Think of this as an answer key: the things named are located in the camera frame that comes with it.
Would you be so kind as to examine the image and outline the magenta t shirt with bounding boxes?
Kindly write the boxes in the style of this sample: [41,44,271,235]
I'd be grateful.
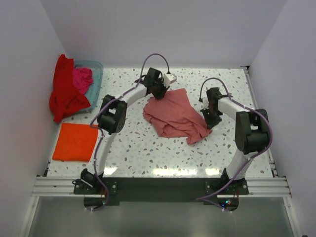
[73,68,93,94]

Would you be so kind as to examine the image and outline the aluminium extrusion rail frame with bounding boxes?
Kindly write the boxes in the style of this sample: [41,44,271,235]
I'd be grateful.
[21,69,302,237]

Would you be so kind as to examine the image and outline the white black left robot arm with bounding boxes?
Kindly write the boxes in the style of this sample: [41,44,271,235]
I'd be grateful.
[80,68,177,197]

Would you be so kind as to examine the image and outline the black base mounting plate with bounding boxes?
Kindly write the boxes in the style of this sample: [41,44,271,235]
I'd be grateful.
[73,176,249,210]

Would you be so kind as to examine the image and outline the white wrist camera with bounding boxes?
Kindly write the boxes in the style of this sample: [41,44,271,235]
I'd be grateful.
[162,74,177,87]
[200,97,208,103]

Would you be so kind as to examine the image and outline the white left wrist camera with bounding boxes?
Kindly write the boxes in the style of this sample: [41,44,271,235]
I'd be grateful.
[162,74,177,87]

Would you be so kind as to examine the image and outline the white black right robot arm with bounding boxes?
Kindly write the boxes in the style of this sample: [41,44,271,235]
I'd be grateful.
[199,87,273,198]

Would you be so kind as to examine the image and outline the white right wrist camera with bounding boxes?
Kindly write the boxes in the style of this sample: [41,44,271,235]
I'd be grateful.
[200,97,208,103]

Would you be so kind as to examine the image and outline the salmon pink t shirt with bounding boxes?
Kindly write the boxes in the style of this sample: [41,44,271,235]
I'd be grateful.
[143,88,212,145]

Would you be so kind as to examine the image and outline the light blue plastic basket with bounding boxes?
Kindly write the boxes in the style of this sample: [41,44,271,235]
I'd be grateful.
[74,60,104,114]

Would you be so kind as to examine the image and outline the red t shirt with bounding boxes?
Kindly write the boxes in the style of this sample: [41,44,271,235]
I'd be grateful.
[49,54,90,123]

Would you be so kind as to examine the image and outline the folded orange t shirt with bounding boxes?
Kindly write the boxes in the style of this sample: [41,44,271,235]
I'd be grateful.
[52,123,99,162]

